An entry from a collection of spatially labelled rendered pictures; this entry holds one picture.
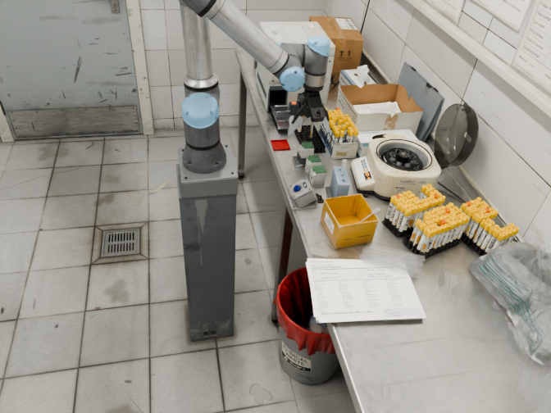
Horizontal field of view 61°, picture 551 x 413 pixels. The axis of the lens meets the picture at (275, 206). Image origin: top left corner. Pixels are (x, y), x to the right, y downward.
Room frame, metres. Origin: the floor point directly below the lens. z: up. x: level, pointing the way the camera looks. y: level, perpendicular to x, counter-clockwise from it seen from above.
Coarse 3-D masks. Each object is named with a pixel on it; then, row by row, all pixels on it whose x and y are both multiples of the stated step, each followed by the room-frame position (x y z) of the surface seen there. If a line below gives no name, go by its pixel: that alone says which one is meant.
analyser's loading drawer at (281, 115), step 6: (270, 102) 1.85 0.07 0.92; (276, 102) 1.85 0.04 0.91; (282, 102) 1.86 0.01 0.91; (276, 108) 1.77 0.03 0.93; (282, 108) 1.77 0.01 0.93; (276, 114) 1.72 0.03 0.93; (282, 114) 1.73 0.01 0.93; (288, 114) 1.73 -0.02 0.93; (276, 120) 1.70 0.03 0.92; (282, 120) 1.67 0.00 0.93; (288, 120) 1.68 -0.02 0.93; (282, 126) 1.67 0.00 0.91; (288, 126) 1.68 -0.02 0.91
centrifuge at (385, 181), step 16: (384, 144) 1.48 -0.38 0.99; (400, 144) 1.50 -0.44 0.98; (416, 144) 1.49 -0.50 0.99; (368, 160) 1.43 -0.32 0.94; (432, 160) 1.40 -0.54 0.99; (368, 176) 1.36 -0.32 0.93; (384, 176) 1.30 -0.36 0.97; (400, 176) 1.29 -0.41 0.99; (416, 176) 1.30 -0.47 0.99; (432, 176) 1.31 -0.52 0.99; (368, 192) 1.32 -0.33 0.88; (384, 192) 1.29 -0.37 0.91; (400, 192) 1.29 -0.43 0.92; (416, 192) 1.30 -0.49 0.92
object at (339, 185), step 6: (336, 168) 1.32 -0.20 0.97; (336, 174) 1.29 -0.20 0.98; (336, 180) 1.26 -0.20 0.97; (342, 180) 1.26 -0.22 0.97; (348, 180) 1.26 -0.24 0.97; (330, 186) 1.32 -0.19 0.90; (336, 186) 1.25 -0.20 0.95; (342, 186) 1.23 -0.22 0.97; (348, 186) 1.24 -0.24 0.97; (330, 192) 1.30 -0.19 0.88; (336, 192) 1.23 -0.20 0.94; (342, 192) 1.23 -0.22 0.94
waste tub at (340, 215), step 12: (324, 204) 1.14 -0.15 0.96; (336, 204) 1.16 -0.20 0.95; (348, 204) 1.18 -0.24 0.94; (360, 204) 1.18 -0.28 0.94; (324, 216) 1.12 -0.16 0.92; (336, 216) 1.16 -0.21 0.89; (348, 216) 1.18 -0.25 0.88; (360, 216) 1.16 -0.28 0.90; (372, 216) 1.10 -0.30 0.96; (324, 228) 1.11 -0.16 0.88; (336, 228) 1.04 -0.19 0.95; (348, 228) 1.04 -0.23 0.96; (360, 228) 1.05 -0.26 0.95; (372, 228) 1.07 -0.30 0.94; (336, 240) 1.03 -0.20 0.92; (348, 240) 1.04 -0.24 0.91; (360, 240) 1.05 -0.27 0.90
